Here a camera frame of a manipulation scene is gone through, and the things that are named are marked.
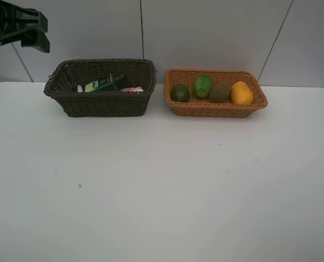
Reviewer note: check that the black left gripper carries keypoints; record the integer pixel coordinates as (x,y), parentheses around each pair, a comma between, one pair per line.
(28,26)

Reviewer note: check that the dark green pump bottle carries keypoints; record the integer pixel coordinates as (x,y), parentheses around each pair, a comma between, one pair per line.
(110,83)

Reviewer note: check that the pink white-capped bottle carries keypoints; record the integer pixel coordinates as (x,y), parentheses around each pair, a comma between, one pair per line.
(132,89)

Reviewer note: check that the dark green lime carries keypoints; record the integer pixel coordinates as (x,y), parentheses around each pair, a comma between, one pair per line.
(180,93)

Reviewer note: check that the brown kiwi fruit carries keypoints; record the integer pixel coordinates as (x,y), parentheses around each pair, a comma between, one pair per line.
(220,93)

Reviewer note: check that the yellow mango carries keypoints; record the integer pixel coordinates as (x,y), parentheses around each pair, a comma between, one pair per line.
(241,94)

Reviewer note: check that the dark brown wicker basket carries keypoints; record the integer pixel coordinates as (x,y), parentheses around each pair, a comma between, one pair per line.
(62,87)

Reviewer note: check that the orange wicker basket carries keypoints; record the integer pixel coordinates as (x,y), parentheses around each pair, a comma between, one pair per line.
(197,107)

